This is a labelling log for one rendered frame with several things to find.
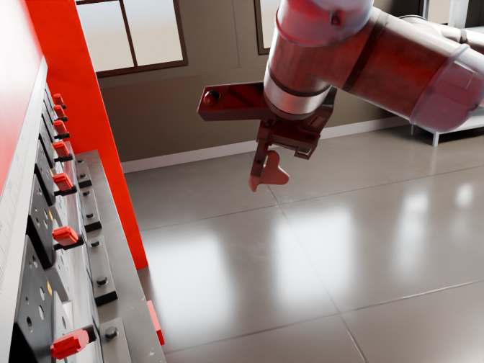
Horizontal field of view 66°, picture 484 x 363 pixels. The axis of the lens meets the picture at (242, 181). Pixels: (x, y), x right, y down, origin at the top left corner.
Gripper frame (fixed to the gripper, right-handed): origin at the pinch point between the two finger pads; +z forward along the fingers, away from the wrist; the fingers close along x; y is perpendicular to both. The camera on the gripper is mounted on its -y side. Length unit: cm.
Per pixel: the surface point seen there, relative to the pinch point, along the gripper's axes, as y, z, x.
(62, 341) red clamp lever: -12.1, -23.5, -31.9
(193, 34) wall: -88, 235, 201
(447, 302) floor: 116, 141, 4
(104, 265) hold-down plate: -35, 54, -24
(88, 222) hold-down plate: -51, 73, -11
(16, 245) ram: -21.3, -19.3, -25.5
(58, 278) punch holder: -22.6, -3.4, -28.1
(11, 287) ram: -17.9, -23.7, -28.9
